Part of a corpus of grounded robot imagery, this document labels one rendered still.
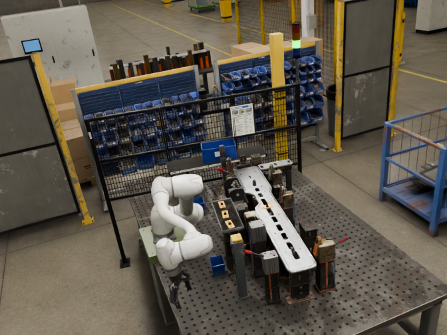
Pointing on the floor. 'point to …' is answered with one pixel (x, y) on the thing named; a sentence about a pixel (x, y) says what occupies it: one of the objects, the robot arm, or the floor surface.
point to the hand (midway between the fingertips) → (183, 297)
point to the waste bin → (331, 108)
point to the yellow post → (277, 63)
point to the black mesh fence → (197, 142)
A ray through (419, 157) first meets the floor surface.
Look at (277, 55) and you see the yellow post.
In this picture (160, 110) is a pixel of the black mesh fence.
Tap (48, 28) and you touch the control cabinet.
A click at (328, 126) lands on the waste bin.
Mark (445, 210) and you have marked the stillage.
